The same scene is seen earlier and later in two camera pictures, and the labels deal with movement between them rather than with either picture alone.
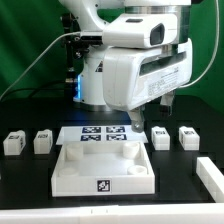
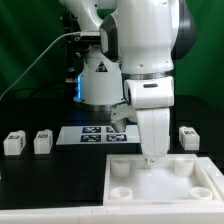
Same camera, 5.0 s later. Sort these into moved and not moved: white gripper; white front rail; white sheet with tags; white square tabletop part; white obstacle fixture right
Moved: white square tabletop part; white gripper
Not moved: white sheet with tags; white front rail; white obstacle fixture right
